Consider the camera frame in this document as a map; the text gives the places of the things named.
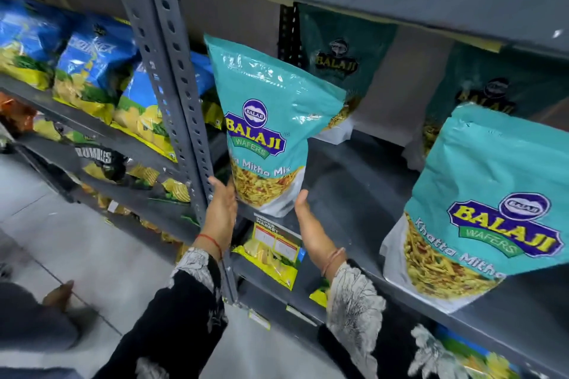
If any shelf price label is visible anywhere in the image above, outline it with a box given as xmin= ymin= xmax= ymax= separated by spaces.
xmin=252 ymin=213 xmax=304 ymax=262

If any blue and green packet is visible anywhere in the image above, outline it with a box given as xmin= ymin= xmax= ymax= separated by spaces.
xmin=435 ymin=325 xmax=526 ymax=379

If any person's right hand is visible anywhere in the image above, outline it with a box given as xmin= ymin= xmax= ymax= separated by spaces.
xmin=294 ymin=189 xmax=347 ymax=278

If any person's dark trouser leg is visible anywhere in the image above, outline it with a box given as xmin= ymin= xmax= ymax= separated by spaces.
xmin=0 ymin=282 xmax=99 ymax=379

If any person's left forearm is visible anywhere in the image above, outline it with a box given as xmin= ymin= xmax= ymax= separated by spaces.
xmin=92 ymin=247 xmax=228 ymax=379

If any teal snack mix packet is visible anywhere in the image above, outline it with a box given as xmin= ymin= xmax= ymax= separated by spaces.
xmin=204 ymin=34 xmax=348 ymax=219
xmin=402 ymin=43 xmax=569 ymax=171
xmin=297 ymin=3 xmax=399 ymax=145
xmin=380 ymin=102 xmax=569 ymax=315

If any small shelf price tag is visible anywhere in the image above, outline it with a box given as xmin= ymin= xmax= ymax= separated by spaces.
xmin=248 ymin=309 xmax=272 ymax=331

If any small yellow packet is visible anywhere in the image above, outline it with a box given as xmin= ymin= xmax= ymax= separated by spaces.
xmin=309 ymin=285 xmax=330 ymax=309

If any yellow ridged chips packet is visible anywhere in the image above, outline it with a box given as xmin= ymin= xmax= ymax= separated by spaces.
xmin=128 ymin=164 xmax=193 ymax=204

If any person's foot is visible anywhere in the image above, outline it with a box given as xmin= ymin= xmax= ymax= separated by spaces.
xmin=42 ymin=280 xmax=75 ymax=313

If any yellow snack packet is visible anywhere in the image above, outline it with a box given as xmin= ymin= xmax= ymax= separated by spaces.
xmin=231 ymin=221 xmax=304 ymax=291

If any person's left hand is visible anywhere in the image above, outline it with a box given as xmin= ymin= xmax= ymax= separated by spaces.
xmin=195 ymin=176 xmax=239 ymax=256

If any thin wrist bangle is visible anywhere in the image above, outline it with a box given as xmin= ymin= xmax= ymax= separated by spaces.
xmin=321 ymin=247 xmax=347 ymax=278

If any black chips packet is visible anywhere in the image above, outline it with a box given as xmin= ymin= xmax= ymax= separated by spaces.
xmin=73 ymin=145 xmax=130 ymax=183

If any blue chips packet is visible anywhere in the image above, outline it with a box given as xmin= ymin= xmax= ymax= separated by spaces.
xmin=191 ymin=52 xmax=225 ymax=131
xmin=52 ymin=15 xmax=139 ymax=125
xmin=110 ymin=52 xmax=215 ymax=163
xmin=0 ymin=0 xmax=73 ymax=91

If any orange snack packet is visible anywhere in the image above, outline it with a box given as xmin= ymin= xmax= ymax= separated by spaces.
xmin=0 ymin=92 xmax=37 ymax=133

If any person's right forearm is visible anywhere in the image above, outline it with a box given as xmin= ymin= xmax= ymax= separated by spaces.
xmin=317 ymin=259 xmax=450 ymax=379

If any red thread wrist band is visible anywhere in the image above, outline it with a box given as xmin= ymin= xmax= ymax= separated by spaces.
xmin=196 ymin=234 xmax=223 ymax=260

